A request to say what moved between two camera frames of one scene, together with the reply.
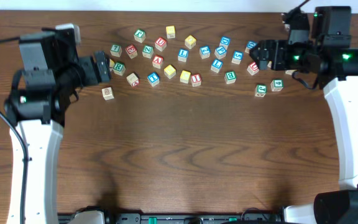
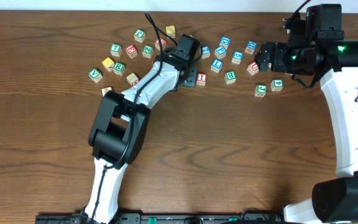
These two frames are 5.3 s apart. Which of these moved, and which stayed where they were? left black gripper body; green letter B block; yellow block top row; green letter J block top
Moved: left black gripper body
Stayed: green letter B block; yellow block top row; green letter J block top
